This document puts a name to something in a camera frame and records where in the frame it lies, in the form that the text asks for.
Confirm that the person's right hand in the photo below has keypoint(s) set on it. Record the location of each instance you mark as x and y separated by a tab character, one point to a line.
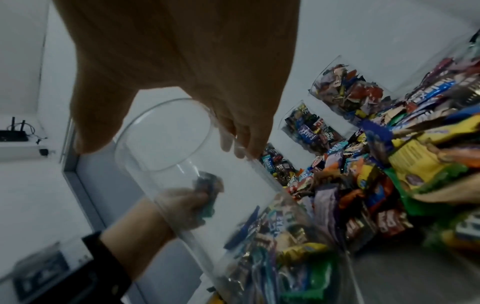
202	41

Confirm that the person's left hand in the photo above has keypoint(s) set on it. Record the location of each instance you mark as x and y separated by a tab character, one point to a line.
169	217

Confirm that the small transparent plastic jar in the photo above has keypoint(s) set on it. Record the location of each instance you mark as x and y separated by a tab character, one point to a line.
225	208
307	132
349	89

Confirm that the tall transparent plastic jar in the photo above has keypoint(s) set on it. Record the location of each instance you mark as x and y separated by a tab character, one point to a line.
277	165

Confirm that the pile of colourful candies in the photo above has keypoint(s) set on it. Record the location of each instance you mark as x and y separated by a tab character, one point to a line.
405	166

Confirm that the black marker-tagged left wristband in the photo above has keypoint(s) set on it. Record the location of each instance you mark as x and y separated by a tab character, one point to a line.
97	270

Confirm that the black router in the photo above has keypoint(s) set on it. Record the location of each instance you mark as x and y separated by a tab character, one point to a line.
13	135

